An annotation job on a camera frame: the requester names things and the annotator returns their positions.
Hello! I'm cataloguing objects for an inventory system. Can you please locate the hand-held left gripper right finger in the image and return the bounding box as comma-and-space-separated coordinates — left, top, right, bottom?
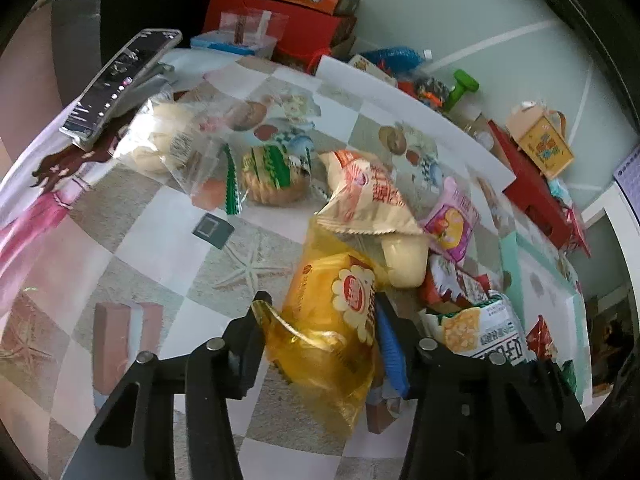
375, 292, 601, 480

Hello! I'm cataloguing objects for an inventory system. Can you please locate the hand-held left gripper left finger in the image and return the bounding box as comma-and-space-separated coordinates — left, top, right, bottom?
60, 290, 281, 480

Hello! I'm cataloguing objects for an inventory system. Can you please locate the yellow clear snack packet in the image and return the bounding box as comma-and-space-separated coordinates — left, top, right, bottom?
250, 217, 396, 436

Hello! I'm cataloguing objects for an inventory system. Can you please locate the green white cracker packet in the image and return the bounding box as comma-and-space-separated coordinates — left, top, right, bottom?
417, 294, 531, 366

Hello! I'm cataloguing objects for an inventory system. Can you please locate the teal cardboard tray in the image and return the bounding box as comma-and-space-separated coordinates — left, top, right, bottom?
497, 232, 596, 411

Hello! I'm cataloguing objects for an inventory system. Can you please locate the orange cream snack packet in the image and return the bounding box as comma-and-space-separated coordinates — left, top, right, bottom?
314, 149, 426, 237

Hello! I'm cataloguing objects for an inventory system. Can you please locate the red white snack packet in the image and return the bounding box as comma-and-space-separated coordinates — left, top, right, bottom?
419, 254, 493, 306

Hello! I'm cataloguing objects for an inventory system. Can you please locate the pale yellow bun packet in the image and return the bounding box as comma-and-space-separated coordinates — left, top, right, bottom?
380, 234, 431, 290

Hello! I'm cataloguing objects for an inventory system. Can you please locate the pink snack packet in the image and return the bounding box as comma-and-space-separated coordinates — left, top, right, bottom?
420, 176, 483, 263

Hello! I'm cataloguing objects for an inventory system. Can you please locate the green wrapped round biscuit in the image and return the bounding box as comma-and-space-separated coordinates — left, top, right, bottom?
240, 142, 313, 207

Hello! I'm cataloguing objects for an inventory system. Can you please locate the red gift box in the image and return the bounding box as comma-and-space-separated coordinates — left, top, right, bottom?
487, 120, 576, 251

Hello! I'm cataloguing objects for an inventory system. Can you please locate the red patterned tin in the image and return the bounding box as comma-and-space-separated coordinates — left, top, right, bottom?
564, 209, 592, 257

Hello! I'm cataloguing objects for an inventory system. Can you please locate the clear bag of buns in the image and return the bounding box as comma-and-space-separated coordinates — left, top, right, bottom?
112, 96, 248, 217

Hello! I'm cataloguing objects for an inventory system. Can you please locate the wet wipes pack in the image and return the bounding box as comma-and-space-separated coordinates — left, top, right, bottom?
549, 179, 572, 207

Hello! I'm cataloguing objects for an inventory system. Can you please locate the white capped jar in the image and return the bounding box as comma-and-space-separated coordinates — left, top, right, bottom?
462, 110, 496, 151

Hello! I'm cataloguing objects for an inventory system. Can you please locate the white shelf unit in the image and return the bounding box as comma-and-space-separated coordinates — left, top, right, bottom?
575, 180, 640, 311

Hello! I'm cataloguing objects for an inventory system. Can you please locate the yellow suitcase shaped box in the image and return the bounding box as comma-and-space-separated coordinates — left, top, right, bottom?
506, 102, 576, 181

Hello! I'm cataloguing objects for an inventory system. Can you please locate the colourful toy pile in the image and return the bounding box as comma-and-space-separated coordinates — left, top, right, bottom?
400, 75, 453, 108

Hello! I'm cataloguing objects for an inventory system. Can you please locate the green dumbbell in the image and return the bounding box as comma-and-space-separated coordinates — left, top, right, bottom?
442, 70, 480, 113

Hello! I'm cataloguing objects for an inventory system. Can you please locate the cream picture box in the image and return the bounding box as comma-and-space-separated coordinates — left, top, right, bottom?
347, 54, 396, 83

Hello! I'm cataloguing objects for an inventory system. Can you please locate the purple perforated basket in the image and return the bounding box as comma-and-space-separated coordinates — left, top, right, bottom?
612, 145, 640, 206

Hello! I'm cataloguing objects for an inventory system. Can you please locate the blue plastic bottle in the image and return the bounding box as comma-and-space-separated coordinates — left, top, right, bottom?
360, 46, 433, 78

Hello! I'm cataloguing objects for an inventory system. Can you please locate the blue tissue box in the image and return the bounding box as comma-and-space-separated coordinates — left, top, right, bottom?
190, 31, 276, 58

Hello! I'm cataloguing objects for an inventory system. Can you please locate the red cardboard box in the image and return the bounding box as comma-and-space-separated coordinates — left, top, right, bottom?
202, 0, 358, 61

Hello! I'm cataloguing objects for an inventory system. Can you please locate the clear plastic box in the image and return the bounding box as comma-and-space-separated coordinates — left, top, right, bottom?
217, 10, 291, 53

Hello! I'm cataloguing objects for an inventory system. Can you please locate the dark brown box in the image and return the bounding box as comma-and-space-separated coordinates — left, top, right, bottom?
327, 0, 362, 61

